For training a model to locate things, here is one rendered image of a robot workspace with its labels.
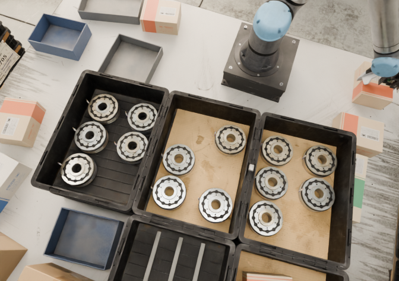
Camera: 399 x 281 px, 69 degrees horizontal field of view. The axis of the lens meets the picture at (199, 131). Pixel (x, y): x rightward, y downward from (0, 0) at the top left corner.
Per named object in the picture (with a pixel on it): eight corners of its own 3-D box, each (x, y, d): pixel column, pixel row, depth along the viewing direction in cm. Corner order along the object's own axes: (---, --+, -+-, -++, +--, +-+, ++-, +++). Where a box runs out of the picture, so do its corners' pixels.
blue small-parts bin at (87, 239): (124, 221, 100) (120, 220, 93) (110, 268, 94) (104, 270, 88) (69, 209, 101) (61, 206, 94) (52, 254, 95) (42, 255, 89)
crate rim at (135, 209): (171, 92, 96) (170, 88, 93) (260, 113, 94) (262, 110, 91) (131, 213, 81) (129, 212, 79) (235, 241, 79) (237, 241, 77)
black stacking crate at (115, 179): (95, 87, 106) (84, 69, 96) (172, 106, 104) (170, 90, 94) (48, 192, 92) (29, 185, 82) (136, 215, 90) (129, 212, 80)
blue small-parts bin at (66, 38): (92, 34, 129) (86, 22, 122) (78, 61, 123) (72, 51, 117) (50, 24, 130) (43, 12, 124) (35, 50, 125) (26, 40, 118)
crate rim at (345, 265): (260, 113, 94) (262, 110, 91) (353, 135, 92) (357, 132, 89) (236, 241, 79) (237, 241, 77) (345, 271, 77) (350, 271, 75)
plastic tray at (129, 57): (121, 40, 128) (119, 32, 123) (163, 53, 126) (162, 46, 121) (93, 91, 118) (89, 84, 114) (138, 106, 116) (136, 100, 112)
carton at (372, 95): (354, 70, 125) (364, 60, 118) (382, 78, 124) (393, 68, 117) (351, 102, 119) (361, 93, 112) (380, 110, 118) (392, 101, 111)
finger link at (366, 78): (352, 86, 114) (377, 79, 107) (353, 73, 116) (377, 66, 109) (356, 90, 115) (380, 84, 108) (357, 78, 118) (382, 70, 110)
